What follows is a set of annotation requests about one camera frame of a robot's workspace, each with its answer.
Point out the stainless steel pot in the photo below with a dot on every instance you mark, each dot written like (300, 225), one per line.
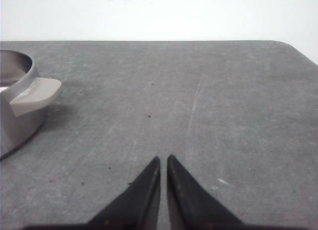
(24, 97)

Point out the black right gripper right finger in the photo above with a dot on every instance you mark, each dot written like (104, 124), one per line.
(197, 208)

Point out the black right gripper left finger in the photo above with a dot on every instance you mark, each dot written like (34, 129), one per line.
(137, 207)

